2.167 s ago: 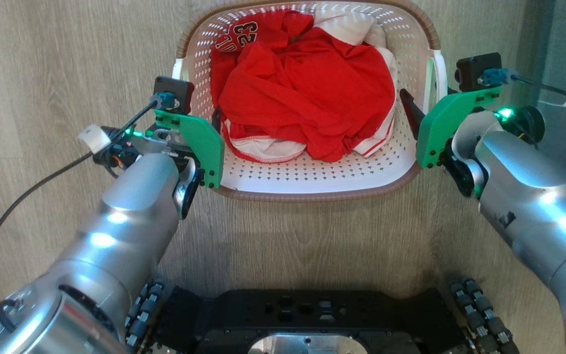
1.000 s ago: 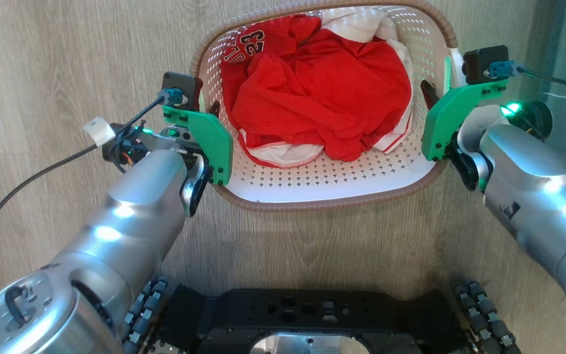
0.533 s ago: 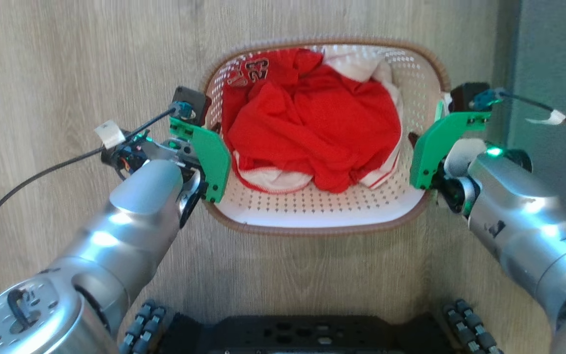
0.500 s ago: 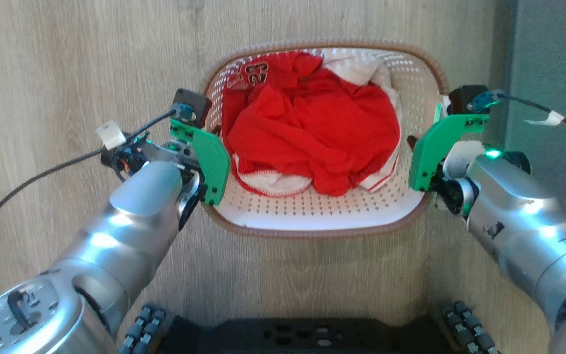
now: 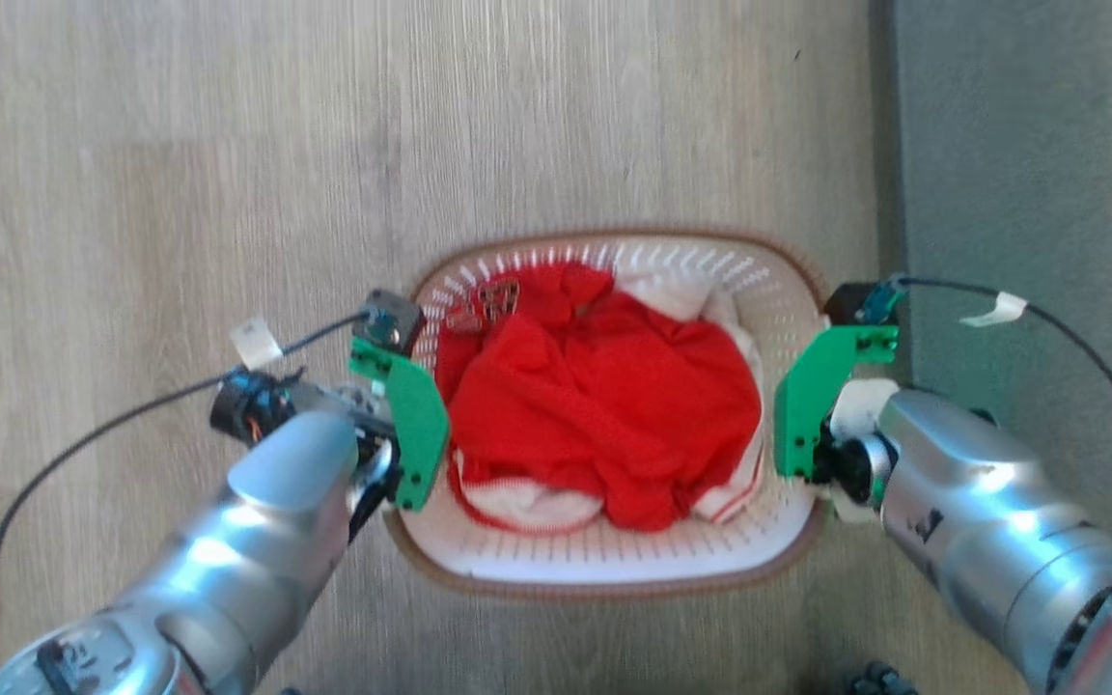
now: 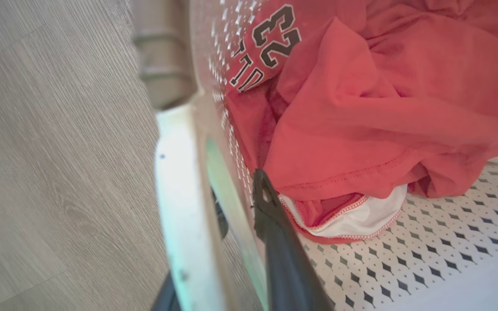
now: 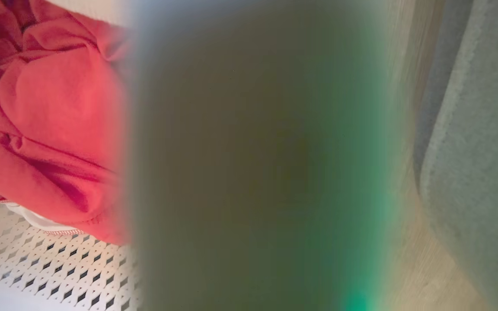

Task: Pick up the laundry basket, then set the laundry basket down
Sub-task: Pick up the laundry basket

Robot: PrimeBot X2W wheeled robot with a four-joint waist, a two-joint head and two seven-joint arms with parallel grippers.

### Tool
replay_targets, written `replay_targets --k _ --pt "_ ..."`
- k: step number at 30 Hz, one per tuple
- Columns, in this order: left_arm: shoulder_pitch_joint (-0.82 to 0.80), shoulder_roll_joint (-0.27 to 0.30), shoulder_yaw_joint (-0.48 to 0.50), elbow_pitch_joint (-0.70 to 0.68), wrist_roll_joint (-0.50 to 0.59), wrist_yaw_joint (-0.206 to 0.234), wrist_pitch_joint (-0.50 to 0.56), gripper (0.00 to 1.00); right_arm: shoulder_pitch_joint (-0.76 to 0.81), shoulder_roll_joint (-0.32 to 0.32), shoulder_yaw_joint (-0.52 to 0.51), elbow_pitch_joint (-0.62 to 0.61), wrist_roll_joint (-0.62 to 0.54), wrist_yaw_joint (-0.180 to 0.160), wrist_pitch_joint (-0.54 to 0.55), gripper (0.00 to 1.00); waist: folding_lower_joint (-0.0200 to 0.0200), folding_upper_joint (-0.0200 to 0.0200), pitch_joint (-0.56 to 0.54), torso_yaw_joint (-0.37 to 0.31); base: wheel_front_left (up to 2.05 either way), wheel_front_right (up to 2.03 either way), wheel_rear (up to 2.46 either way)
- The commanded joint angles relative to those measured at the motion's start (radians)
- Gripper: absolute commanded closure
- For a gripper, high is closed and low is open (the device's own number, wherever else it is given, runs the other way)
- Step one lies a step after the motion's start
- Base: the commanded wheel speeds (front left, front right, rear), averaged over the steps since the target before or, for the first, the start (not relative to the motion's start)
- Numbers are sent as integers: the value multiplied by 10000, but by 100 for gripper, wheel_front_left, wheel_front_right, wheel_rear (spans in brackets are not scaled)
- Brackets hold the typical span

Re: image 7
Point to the blurred green cloth close-up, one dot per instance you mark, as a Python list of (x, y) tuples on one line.
[(37, 268)]

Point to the red fleece garment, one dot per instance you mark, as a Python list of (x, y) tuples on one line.
[(59, 112)]

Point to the white garment with red trim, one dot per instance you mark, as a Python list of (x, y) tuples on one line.
[(37, 220)]

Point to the grey fabric sofa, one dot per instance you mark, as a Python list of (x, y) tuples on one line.
[(482, 155)]

